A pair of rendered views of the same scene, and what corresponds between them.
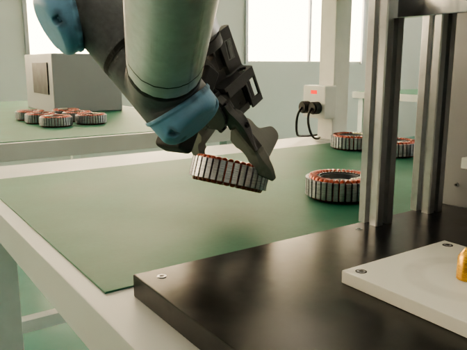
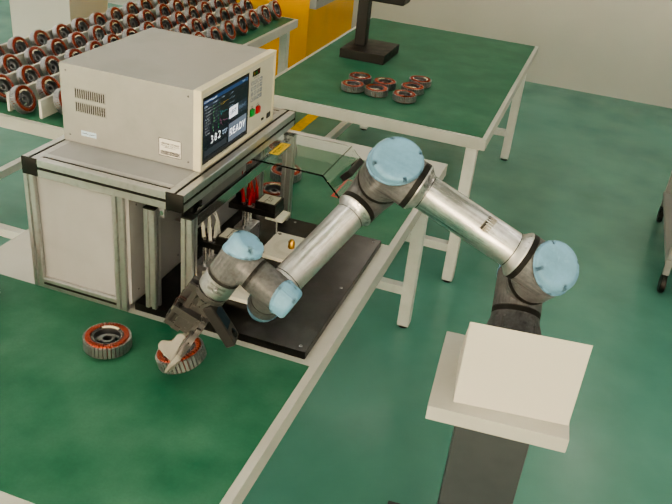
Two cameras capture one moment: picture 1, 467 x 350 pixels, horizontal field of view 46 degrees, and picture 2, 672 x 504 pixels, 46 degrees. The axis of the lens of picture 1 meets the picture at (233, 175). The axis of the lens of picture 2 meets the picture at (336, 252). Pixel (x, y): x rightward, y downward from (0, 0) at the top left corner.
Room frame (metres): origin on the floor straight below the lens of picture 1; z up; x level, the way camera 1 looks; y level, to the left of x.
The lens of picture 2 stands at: (1.41, 1.33, 1.91)
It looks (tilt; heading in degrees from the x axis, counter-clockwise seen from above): 29 degrees down; 231
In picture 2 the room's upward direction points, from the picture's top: 6 degrees clockwise
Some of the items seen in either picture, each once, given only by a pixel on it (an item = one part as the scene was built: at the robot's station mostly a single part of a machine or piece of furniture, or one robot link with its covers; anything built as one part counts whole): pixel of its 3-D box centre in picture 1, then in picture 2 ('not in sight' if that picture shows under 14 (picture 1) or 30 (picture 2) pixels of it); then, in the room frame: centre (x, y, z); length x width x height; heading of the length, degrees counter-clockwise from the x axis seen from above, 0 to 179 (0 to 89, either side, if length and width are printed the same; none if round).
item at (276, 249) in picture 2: not in sight; (291, 249); (0.24, -0.34, 0.78); 0.15 x 0.15 x 0.01; 34
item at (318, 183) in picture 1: (340, 185); (107, 340); (0.86, -0.17, 0.77); 0.11 x 0.11 x 0.04
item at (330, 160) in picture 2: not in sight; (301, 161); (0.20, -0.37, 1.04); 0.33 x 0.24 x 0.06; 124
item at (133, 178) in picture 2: not in sight; (172, 138); (0.52, -0.53, 1.09); 0.68 x 0.44 x 0.05; 34
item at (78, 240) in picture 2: not in sight; (79, 241); (0.83, -0.41, 0.91); 0.28 x 0.03 x 0.32; 124
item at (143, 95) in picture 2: not in sight; (174, 93); (0.51, -0.54, 1.22); 0.44 x 0.39 x 0.20; 34
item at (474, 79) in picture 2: not in sight; (406, 130); (-1.51, -1.78, 0.37); 1.85 x 1.10 x 0.75; 34
